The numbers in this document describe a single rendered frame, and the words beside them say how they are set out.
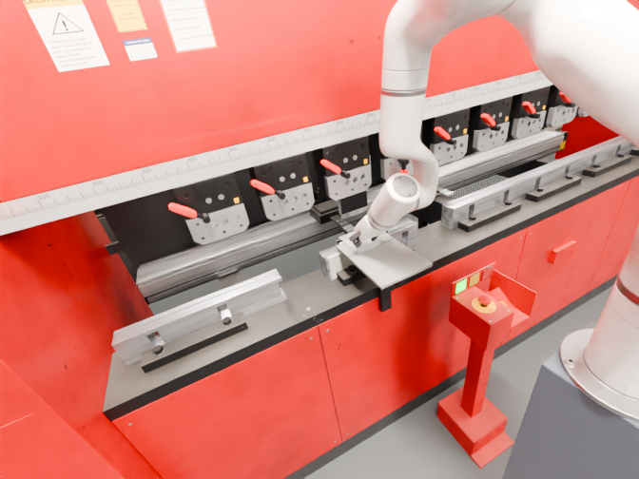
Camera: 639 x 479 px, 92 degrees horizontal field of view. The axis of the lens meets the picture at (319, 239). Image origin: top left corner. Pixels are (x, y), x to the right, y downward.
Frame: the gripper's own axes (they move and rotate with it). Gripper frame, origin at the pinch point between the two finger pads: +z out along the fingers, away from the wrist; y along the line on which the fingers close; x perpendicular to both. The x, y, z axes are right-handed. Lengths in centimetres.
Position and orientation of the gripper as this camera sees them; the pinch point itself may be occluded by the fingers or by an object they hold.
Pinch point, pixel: (364, 239)
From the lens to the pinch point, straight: 101.3
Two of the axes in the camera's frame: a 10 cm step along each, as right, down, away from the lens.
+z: -1.6, 3.9, 9.1
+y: -8.9, 3.3, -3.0
